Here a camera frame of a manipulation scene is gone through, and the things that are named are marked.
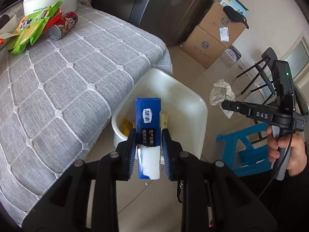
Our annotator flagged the grey paper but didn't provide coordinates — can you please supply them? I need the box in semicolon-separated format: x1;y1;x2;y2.
209;80;236;118

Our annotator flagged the yellow snack wrapper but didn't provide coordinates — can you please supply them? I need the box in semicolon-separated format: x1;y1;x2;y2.
121;119;134;137

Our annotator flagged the red drink can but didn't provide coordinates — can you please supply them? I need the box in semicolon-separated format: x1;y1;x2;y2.
48;12;78;40

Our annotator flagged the green snack bag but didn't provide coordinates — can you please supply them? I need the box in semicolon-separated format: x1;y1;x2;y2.
7;1;63;55

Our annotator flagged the red blue white milk carton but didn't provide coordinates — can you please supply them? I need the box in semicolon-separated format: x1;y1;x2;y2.
0;13;18;49

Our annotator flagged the white plastic trash bin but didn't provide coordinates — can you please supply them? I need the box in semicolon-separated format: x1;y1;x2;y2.
112;68;207;158

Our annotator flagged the person's right hand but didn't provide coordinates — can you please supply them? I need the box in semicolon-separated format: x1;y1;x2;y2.
266;125;307;177

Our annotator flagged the blue plastic stool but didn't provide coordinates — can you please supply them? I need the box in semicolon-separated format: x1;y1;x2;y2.
216;123;271;177

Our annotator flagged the black folding chair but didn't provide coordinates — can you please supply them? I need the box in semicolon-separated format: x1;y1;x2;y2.
233;47;281;141

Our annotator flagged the lower cardboard box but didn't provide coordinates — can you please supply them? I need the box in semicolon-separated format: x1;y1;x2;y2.
182;26;225;69

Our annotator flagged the upper cardboard box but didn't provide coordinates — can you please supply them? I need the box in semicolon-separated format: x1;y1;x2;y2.
199;2;246;48

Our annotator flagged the grey checked tablecloth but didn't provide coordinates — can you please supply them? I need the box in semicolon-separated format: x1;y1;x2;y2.
1;4;173;225

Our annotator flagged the blue white box on carton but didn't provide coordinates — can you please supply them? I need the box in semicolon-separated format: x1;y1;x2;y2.
218;0;249;17

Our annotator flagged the dark grey refrigerator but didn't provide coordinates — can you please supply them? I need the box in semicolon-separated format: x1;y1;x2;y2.
91;0;215;46

